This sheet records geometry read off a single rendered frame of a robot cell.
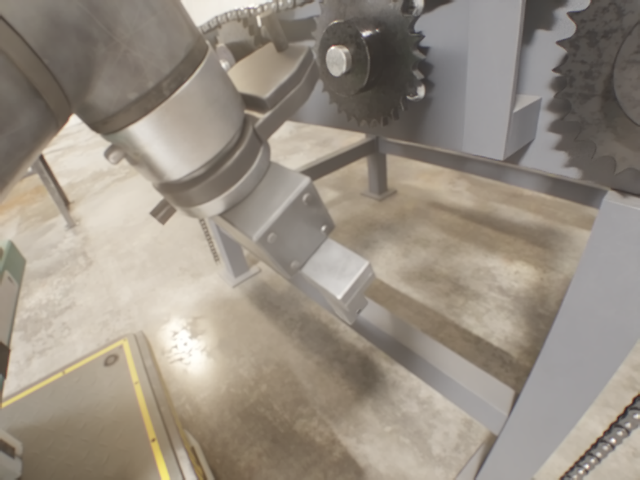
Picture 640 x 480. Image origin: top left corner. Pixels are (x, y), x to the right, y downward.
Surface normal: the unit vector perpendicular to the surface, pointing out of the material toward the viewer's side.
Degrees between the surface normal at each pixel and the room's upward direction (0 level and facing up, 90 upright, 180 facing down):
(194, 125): 99
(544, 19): 90
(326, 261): 25
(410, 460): 0
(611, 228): 90
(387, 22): 90
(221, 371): 0
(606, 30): 90
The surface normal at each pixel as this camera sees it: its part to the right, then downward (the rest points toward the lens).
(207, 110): 0.79, 0.28
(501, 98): -0.78, 0.47
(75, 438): -0.17, -0.80
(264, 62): -0.37, -0.49
